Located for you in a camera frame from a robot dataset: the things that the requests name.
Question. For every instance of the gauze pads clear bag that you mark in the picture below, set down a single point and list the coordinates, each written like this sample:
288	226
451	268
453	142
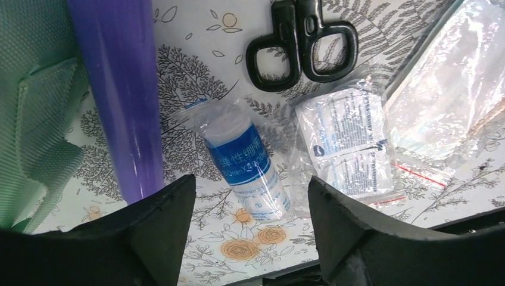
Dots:
440	103

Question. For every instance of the white bandage roll blue label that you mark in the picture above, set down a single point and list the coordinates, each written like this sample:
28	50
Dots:
237	150

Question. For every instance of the alcohol wipes clear bag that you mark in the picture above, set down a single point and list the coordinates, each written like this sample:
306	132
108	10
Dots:
340	136

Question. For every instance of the mint green medicine kit case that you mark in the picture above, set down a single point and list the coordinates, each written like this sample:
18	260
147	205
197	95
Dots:
43	81

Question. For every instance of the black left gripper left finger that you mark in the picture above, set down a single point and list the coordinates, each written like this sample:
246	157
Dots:
141	244

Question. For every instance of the purple flashlight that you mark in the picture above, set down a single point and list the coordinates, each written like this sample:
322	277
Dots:
117	42

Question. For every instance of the black handled scissors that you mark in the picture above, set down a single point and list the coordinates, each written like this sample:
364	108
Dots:
297	26

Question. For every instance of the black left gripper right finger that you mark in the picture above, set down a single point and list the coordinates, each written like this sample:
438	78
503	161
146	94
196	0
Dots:
358	245

